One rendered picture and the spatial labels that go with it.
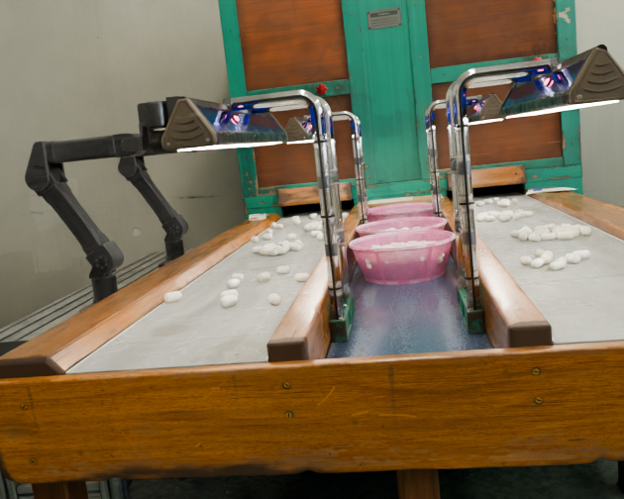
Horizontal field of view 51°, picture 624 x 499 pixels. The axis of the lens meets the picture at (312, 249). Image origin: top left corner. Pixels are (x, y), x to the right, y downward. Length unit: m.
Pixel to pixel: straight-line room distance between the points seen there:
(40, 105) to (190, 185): 0.92
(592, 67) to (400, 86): 1.78
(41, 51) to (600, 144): 2.95
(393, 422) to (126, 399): 0.37
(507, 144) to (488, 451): 1.91
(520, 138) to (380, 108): 0.56
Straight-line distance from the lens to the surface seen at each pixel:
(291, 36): 2.73
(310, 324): 0.97
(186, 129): 0.95
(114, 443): 1.00
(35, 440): 1.06
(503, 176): 2.63
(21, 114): 3.93
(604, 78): 0.94
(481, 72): 1.12
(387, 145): 2.66
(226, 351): 0.97
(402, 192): 2.66
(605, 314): 1.03
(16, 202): 3.98
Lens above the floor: 1.03
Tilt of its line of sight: 9 degrees down
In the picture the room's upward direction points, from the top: 6 degrees counter-clockwise
